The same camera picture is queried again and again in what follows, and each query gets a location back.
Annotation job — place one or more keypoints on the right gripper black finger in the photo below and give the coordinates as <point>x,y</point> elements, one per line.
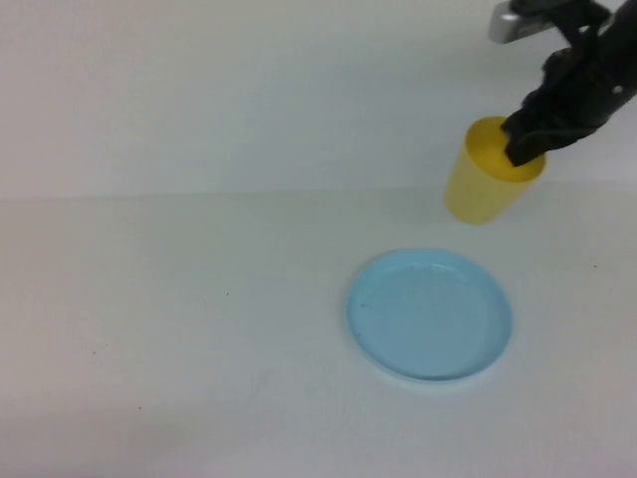
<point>562,137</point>
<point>520,144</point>

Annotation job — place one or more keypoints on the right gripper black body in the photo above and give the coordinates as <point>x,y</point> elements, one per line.
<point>582,89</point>

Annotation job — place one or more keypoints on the yellow plastic cup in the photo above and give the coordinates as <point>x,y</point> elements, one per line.
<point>473,194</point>

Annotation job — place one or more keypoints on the light blue round plate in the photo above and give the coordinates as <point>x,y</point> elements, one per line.
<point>428,323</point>

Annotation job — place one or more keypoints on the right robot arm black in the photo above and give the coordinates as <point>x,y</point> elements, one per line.
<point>624,25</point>

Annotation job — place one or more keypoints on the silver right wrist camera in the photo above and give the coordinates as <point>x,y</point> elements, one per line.
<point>507,22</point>

